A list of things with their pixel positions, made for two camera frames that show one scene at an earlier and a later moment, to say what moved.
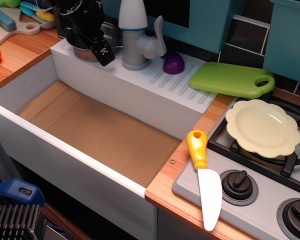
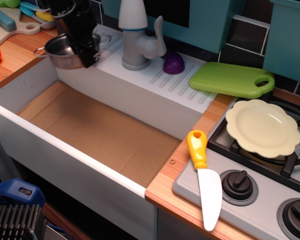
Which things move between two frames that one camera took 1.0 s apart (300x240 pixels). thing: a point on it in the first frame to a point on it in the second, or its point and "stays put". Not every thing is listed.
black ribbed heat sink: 18,222 stays put
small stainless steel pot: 111,34 to 59,49
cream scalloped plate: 262,128 stays put
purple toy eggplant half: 173,63 stays put
